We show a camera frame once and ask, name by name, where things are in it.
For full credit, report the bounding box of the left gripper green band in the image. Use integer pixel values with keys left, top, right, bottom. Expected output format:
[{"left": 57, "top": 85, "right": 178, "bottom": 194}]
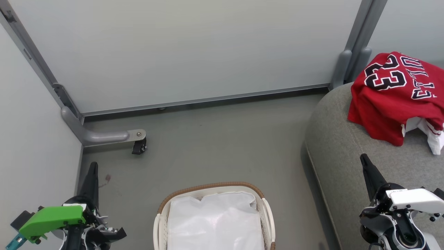
[{"left": 5, "top": 162, "right": 127, "bottom": 250}]

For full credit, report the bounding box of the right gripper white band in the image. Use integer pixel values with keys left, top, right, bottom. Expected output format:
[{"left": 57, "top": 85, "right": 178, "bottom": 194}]
[{"left": 359, "top": 154, "right": 444, "bottom": 240}]

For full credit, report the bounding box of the white garment with red stripes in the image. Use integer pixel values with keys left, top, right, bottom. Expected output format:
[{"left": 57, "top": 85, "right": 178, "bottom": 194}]
[{"left": 402, "top": 117, "right": 444, "bottom": 156}]

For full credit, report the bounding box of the red number 23 basketball jersey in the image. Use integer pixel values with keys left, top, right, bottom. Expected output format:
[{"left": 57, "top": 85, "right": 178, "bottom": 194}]
[{"left": 348, "top": 51, "right": 444, "bottom": 147}]

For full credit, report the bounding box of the white laundry basket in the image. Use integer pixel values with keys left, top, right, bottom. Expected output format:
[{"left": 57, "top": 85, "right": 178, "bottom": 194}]
[{"left": 153, "top": 182, "right": 276, "bottom": 250}]

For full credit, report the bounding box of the grey fabric sofa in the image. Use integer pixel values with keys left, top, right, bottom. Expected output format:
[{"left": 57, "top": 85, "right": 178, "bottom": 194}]
[{"left": 305, "top": 62, "right": 444, "bottom": 250}]

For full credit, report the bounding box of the grey curved partition foot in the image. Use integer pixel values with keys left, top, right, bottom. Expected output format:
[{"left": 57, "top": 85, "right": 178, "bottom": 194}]
[{"left": 61, "top": 106, "right": 147, "bottom": 147}]

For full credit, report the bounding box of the black caster wheel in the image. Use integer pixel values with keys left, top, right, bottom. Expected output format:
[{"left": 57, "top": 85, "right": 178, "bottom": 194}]
[{"left": 131, "top": 138, "right": 147, "bottom": 155}]

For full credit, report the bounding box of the grey short partition foot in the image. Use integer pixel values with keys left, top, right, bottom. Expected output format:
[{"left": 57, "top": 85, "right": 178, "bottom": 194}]
[
  {"left": 331, "top": 50, "right": 353, "bottom": 90},
  {"left": 353, "top": 47, "right": 372, "bottom": 83}
]

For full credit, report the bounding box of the white plastic bag liner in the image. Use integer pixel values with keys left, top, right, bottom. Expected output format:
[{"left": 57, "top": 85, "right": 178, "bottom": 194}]
[{"left": 167, "top": 192, "right": 265, "bottom": 250}]

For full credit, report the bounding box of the grey partition corner post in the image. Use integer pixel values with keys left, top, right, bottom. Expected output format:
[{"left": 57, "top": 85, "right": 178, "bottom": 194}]
[{"left": 0, "top": 0, "right": 84, "bottom": 123}]

